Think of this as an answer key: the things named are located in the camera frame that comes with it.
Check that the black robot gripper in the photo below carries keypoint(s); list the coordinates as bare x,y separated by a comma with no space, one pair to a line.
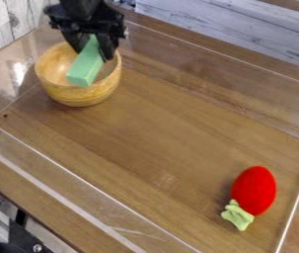
81,17

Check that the green rectangular block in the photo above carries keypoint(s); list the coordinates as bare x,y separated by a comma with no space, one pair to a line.
86,66

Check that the brown wooden bowl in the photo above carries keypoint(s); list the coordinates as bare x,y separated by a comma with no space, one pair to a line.
51,68

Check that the red plush strawberry toy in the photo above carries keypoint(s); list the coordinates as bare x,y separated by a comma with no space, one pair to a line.
253,196

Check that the clear acrylic tray wall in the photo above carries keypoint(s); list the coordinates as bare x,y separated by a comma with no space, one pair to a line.
132,176

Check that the black clamp with cable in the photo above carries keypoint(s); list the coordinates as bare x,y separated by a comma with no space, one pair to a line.
17,240

